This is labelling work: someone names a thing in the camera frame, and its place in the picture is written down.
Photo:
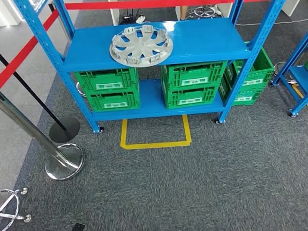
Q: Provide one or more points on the blue metal shelf rack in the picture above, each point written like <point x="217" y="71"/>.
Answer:
<point x="204" y="38"/>
<point x="298" y="73"/>

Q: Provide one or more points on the yellow floor tape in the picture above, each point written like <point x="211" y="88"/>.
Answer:
<point x="298" y="91"/>
<point x="156" y="145"/>

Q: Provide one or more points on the green plastic crate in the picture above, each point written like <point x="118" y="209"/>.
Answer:
<point x="108" y="78"/>
<point x="262" y="70"/>
<point x="189" y="97"/>
<point x="192" y="75"/>
<point x="112" y="102"/>
<point x="247" y="97"/>

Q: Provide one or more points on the silver wheel hubcap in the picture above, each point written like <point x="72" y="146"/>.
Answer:
<point x="142" y="46"/>

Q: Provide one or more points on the white power strip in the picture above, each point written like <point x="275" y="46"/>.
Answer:
<point x="140" y="19"/>

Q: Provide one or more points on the black router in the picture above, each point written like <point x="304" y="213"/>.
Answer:
<point x="130" y="19"/>

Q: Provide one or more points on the white desk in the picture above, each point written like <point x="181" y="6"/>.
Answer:
<point x="291" y="6"/>
<point x="115" y="14"/>

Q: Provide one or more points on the chrome chair base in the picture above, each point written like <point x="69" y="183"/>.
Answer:
<point x="204" y="12"/>

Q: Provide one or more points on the chrome round base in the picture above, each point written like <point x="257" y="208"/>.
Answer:
<point x="278" y="63"/>

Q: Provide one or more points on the black round stool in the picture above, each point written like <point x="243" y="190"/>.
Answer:
<point x="23" y="191"/>

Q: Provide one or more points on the white display plinth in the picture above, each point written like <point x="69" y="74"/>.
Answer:
<point x="9" y="12"/>

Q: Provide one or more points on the black stanchion post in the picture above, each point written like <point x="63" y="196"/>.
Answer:
<point x="65" y="129"/>

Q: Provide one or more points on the chrome stanchion post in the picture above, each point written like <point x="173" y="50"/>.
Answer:
<point x="65" y="162"/>

